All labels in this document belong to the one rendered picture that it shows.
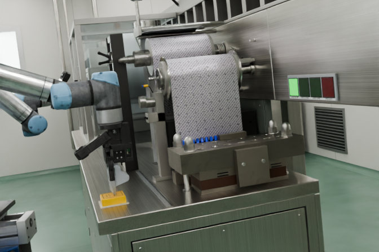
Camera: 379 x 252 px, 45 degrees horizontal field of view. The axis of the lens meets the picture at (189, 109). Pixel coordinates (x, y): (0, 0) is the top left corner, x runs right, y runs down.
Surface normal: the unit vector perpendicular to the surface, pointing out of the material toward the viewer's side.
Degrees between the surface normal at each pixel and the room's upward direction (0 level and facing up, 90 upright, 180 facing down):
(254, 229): 90
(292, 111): 90
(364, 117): 90
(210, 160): 90
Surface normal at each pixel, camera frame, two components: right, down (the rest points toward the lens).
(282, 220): 0.27, 0.05
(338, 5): -0.95, 0.13
